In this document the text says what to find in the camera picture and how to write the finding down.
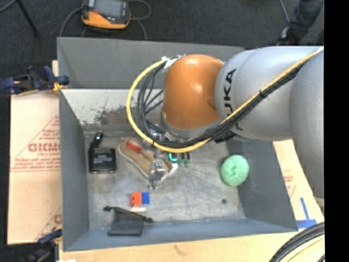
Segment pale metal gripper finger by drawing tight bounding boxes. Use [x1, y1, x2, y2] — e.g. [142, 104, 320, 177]
[158, 159, 167, 182]
[148, 160, 159, 190]

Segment red and blue toy block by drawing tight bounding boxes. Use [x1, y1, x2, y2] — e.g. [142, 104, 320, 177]
[130, 191, 151, 208]

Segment grey metal bin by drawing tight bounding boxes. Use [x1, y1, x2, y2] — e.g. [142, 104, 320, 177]
[56, 37, 298, 252]

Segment black fabric pouch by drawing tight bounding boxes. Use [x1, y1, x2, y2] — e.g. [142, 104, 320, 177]
[103, 206, 154, 237]

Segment black power adapter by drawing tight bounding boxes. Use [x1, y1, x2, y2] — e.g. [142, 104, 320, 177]
[88, 130, 118, 175]

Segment green mesh sponge ball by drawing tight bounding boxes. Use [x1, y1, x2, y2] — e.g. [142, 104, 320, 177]
[220, 154, 250, 187]

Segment brown cardboard board, red print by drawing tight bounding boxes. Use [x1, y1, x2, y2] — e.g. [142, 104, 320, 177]
[6, 59, 324, 246]

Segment person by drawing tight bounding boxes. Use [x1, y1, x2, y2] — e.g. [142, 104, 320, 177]
[276, 0, 324, 46]

